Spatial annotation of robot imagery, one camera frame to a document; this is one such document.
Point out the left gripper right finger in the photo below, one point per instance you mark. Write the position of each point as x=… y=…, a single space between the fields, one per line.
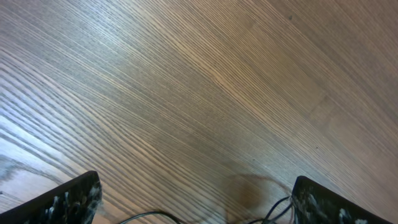
x=314 y=203

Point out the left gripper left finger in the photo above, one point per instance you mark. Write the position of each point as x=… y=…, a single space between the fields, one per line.
x=75 y=201

